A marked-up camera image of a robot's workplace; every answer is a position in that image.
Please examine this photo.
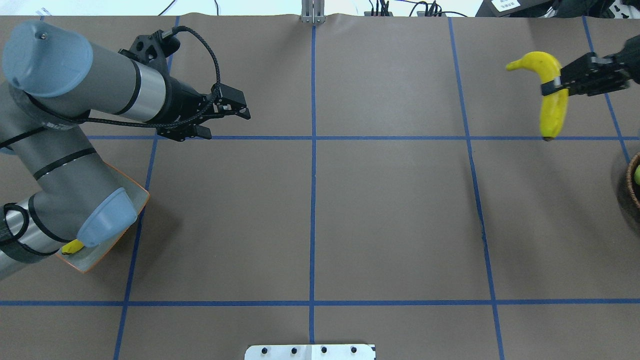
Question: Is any yellow banana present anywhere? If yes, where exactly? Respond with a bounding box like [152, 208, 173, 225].
[505, 51, 569, 142]
[60, 239, 85, 256]

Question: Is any grey square plate orange rim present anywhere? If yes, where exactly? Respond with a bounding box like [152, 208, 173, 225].
[54, 162, 150, 274]

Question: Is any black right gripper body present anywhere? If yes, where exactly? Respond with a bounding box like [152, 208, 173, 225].
[560, 38, 640, 96]

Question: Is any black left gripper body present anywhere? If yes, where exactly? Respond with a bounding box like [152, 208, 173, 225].
[157, 76, 220, 141]

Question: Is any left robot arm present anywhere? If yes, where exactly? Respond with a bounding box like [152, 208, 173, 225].
[1, 20, 251, 280]

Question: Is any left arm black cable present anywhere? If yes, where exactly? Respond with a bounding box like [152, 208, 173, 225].
[30, 26, 223, 129]

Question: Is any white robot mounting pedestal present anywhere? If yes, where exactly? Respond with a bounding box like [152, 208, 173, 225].
[244, 343, 377, 360]

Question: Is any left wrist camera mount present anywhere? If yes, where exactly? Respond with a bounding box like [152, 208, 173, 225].
[118, 29, 181, 68]

